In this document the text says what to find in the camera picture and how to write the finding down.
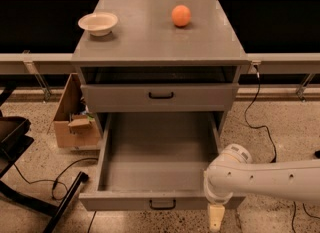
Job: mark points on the white paper bowl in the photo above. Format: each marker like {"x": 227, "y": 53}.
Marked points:
{"x": 98, "y": 24}

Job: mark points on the grey drawer cabinet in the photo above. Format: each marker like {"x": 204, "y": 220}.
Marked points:
{"x": 145, "y": 47}

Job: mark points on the black metal stand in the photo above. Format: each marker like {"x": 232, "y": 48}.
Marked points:
{"x": 44, "y": 171}

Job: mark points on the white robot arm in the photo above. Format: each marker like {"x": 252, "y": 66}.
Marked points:
{"x": 232, "y": 171}

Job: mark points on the orange fruit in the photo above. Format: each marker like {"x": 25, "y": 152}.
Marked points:
{"x": 181, "y": 16}

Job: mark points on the grey top drawer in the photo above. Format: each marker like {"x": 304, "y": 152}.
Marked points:
{"x": 159, "y": 97}

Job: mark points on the brown cardboard box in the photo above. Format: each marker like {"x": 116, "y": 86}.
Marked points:
{"x": 73, "y": 125}

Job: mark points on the grey drawer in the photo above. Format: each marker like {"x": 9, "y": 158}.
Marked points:
{"x": 159, "y": 97}
{"x": 154, "y": 161}

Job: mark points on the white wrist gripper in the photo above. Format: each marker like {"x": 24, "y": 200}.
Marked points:
{"x": 217, "y": 195}

